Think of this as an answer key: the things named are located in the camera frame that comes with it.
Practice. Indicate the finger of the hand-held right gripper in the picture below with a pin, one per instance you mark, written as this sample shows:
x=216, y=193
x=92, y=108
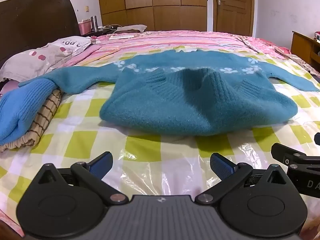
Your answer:
x=317, y=138
x=282, y=153

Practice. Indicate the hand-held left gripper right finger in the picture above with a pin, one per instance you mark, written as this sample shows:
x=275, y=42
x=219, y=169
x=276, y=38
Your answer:
x=221, y=166

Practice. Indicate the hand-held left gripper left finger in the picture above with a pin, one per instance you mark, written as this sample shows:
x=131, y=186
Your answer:
x=103, y=163

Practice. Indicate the teal knit sweater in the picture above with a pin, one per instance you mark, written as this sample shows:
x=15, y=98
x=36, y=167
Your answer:
x=175, y=105

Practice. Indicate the green checked plastic sheet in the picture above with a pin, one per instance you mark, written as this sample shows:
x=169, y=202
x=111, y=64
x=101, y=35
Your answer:
x=155, y=146

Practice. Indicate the beige checked garment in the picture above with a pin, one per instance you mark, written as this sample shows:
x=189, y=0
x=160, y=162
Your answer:
x=42, y=116

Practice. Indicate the wooden desk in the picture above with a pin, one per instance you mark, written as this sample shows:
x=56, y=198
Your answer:
x=301, y=46

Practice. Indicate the blue knit garment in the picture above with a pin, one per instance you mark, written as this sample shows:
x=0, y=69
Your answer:
x=20, y=110

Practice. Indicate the pink floral cloth pile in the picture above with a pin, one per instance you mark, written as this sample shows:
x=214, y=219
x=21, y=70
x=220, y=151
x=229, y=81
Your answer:
x=317, y=35

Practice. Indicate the pink floral blanket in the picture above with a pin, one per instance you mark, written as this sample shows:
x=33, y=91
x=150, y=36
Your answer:
x=262, y=45

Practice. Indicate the grey printed pillow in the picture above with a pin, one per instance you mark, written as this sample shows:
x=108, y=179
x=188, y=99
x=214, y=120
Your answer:
x=37, y=57

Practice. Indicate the flat white remote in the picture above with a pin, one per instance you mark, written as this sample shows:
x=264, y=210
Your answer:
x=121, y=36

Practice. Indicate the dark nightstand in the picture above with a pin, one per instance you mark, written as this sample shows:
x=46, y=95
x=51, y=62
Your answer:
x=102, y=31

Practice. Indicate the pink storage box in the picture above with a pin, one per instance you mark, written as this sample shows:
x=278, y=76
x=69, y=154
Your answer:
x=85, y=27

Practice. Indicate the folded grey cloth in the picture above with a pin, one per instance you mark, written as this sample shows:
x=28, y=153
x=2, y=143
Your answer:
x=131, y=28

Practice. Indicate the metal thermos bottle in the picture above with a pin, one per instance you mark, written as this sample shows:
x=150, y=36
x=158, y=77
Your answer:
x=94, y=23

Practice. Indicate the wooden door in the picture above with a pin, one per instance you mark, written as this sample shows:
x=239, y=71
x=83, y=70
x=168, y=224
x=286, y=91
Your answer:
x=235, y=10

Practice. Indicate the dark wooden headboard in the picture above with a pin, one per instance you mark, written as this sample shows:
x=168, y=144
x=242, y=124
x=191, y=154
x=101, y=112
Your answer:
x=37, y=17

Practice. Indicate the wooden wardrobe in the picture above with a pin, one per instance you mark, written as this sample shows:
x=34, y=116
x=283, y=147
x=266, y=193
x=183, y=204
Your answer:
x=150, y=5

